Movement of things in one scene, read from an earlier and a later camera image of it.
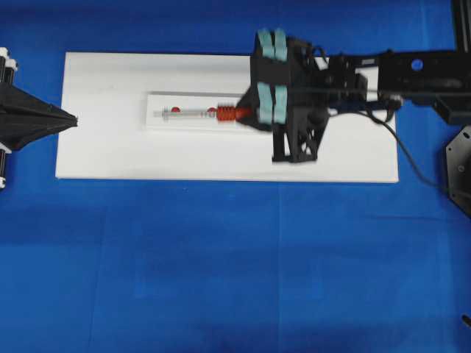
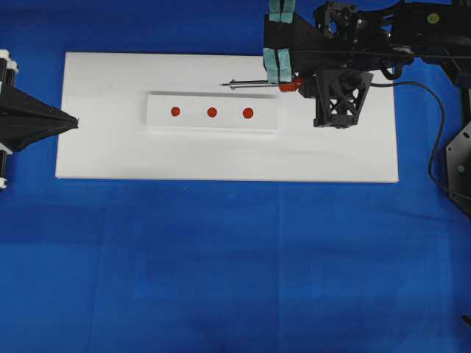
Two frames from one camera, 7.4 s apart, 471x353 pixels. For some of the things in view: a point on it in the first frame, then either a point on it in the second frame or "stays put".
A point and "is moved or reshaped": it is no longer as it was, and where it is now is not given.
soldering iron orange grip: x=229 y=113 is moved or reshaped
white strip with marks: x=190 y=102 stays put
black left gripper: x=23 y=118 stays put
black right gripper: x=288 y=73 -> x=343 y=37
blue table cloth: x=110 y=265 stays put
